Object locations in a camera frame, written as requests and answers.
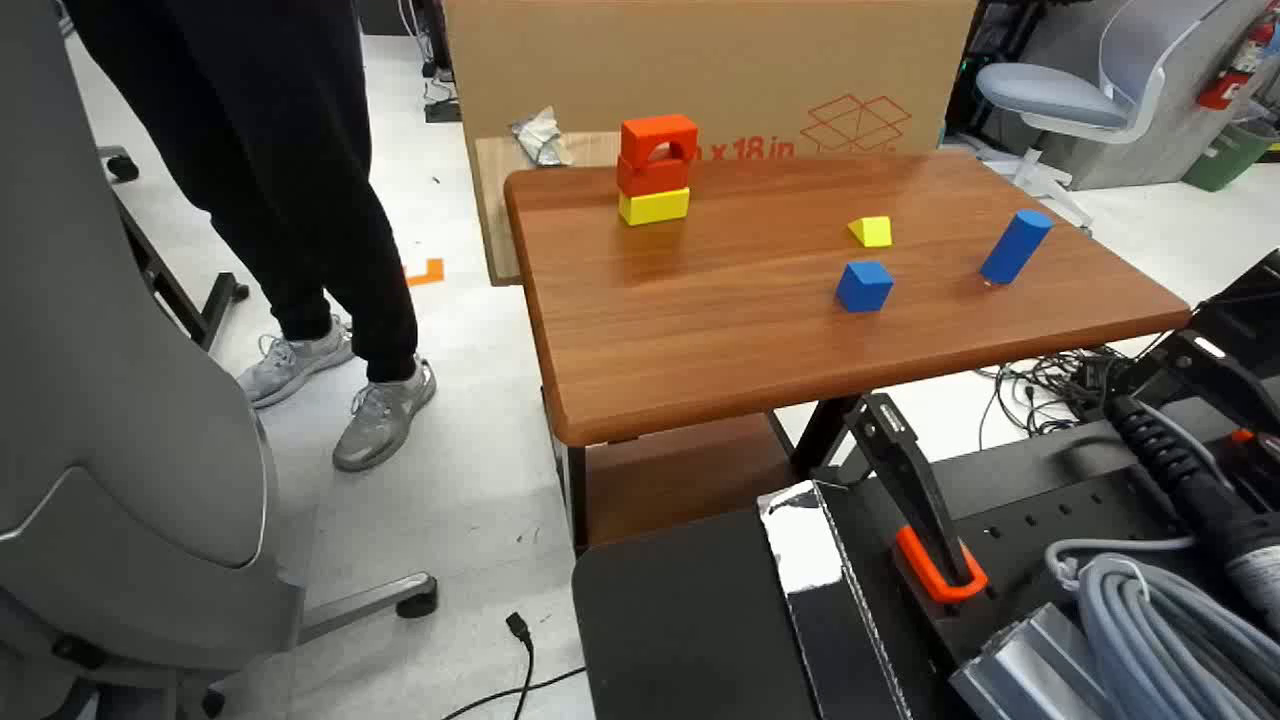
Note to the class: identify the blue cube block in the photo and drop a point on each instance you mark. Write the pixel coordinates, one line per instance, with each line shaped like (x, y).
(863, 288)

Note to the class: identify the large cardboard box red print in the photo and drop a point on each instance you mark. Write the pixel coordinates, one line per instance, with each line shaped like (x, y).
(641, 61)

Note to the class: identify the black table leg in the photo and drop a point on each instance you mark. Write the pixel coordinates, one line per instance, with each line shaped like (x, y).
(576, 499)

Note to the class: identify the crumpled white plastic bag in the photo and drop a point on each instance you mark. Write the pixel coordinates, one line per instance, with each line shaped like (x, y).
(543, 139)

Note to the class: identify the orange arch block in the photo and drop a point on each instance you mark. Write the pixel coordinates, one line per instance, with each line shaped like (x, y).
(645, 171)

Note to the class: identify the person in dark trousers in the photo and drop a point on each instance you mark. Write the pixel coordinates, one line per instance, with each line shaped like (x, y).
(286, 163)

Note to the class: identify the grey office chair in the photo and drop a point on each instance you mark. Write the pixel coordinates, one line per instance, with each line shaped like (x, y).
(105, 400)

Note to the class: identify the light blue office chair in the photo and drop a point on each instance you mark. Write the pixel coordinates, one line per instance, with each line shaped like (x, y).
(1067, 92)

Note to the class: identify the red fire extinguisher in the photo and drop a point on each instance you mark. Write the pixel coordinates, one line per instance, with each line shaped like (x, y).
(1227, 83)

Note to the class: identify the blue cylinder block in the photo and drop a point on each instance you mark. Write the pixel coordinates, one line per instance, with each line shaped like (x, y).
(1012, 250)

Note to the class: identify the green bin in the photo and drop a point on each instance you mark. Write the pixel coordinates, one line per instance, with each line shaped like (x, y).
(1229, 156)

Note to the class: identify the yellow rectangular block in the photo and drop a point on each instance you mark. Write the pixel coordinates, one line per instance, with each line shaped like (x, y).
(653, 206)

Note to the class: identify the orange floor tape piece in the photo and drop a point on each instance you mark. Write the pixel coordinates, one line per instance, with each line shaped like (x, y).
(428, 274)

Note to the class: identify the yellow wedge block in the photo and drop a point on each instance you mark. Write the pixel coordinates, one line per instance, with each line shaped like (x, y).
(872, 233)

